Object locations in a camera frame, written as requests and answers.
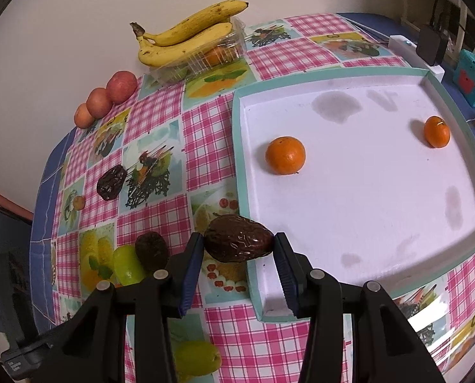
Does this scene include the yellow banana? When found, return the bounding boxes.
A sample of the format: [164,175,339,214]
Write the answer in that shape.
[130,23,233,67]
[130,0,249,47]

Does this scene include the green star fruit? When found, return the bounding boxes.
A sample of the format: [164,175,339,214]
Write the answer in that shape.
[173,341,222,382]

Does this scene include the white tray teal rim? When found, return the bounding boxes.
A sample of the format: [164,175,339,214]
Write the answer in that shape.
[230,67,475,323]

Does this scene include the upper yellow banana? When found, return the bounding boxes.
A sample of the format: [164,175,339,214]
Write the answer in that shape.
[130,0,249,47]

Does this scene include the round green guava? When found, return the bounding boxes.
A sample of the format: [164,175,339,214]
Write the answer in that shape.
[112,245,146,286]

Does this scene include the clear plastic fruit container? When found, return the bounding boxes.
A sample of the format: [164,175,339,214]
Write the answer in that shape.
[149,17,245,86]

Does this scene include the black power adapter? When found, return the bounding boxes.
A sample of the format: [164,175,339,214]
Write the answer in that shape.
[416,25,449,67]

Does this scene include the red apple nearest bananas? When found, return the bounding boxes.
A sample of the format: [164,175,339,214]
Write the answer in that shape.
[106,71,138,105]

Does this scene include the white power strip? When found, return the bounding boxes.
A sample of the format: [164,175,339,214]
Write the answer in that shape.
[388,35,445,82]

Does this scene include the orange mandarin with stem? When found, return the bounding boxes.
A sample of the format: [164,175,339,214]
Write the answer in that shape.
[424,116,451,149]

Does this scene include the pink checkered fruit tablecloth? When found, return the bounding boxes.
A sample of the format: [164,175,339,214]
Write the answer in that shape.
[43,14,475,382]

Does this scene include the middle red apple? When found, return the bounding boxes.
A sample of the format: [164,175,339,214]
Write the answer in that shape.
[86,87,112,119]

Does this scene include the dark date near apples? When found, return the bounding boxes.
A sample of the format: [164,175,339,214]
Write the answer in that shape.
[96,164,127,201]

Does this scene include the lower yellow banana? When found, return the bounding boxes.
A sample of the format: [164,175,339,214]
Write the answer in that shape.
[130,23,233,67]

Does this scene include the blue tablecloth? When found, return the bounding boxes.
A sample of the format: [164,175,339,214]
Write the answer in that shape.
[30,12,475,332]

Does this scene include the teal box red label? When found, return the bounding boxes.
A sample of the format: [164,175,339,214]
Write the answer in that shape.
[453,49,475,108]

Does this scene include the small orange-red apple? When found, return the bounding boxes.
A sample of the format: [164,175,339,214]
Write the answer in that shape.
[73,103,95,129]

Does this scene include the dark date beside guava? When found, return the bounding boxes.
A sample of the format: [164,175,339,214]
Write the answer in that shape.
[134,231,170,273]

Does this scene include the large dark date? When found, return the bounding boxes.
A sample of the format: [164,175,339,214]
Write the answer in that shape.
[203,214,274,263]

